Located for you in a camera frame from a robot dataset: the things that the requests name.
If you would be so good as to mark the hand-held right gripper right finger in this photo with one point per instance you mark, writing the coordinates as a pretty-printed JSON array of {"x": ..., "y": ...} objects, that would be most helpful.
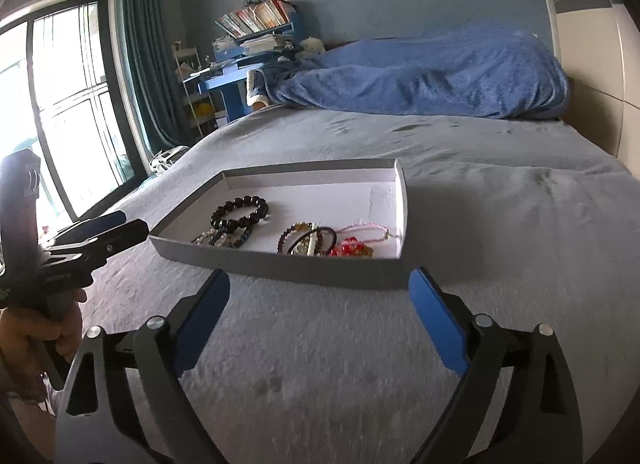
[{"x": 440, "y": 329}]

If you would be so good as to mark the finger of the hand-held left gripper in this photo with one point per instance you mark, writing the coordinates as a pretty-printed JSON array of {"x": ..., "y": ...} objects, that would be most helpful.
[
  {"x": 100, "y": 224},
  {"x": 122, "y": 236}
]

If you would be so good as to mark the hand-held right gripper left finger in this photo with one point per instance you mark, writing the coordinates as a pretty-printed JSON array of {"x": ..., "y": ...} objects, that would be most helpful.
[{"x": 200, "y": 329}]

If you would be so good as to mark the grey cardboard box tray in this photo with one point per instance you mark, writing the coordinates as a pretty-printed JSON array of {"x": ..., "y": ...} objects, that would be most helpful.
[{"x": 300, "y": 269}]

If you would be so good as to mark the red bead jewelry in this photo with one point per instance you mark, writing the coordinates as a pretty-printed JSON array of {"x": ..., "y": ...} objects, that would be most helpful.
[{"x": 350, "y": 247}]

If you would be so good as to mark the person's left hand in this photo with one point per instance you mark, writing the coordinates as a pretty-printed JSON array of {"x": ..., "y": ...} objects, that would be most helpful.
[{"x": 20, "y": 339}]

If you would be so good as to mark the white grey bundle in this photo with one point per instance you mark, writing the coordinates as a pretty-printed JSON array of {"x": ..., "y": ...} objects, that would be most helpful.
[{"x": 167, "y": 156}]

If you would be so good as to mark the grey bed blanket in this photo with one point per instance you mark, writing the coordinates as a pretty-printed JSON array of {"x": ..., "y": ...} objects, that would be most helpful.
[{"x": 500, "y": 244}]

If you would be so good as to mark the window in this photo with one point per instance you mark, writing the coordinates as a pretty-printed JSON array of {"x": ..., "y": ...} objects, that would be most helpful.
[{"x": 70, "y": 104}]

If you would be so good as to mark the yellow object on rack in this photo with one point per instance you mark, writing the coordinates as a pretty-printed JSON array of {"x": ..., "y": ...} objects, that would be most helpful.
[{"x": 204, "y": 115}]

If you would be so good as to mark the white shelf rack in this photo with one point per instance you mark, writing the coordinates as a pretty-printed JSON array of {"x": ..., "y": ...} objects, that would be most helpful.
[{"x": 192, "y": 94}]

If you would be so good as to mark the teal curtain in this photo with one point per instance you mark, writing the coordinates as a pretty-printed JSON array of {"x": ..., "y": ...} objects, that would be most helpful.
[{"x": 150, "y": 54}]

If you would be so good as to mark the blue desk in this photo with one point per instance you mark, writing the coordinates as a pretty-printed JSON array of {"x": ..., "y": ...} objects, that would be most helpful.
[{"x": 235, "y": 89}]

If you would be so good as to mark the white fleece cloth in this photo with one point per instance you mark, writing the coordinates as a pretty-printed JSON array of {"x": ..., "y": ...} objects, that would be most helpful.
[{"x": 256, "y": 91}]

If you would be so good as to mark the stack of papers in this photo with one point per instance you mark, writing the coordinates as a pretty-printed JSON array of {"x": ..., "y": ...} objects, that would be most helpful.
[{"x": 260, "y": 44}]

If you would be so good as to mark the blue duvet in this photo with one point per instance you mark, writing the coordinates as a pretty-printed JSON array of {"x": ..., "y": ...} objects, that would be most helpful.
[{"x": 425, "y": 74}]

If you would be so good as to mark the row of books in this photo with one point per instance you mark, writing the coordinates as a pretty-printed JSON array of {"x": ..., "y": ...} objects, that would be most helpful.
[{"x": 255, "y": 16}]

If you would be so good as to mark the white plush toy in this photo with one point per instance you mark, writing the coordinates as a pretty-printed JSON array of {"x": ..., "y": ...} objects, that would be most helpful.
[{"x": 312, "y": 45}]

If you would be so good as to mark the cream wardrobe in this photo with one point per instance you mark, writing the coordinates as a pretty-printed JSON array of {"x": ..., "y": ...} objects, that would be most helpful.
[{"x": 600, "y": 54}]

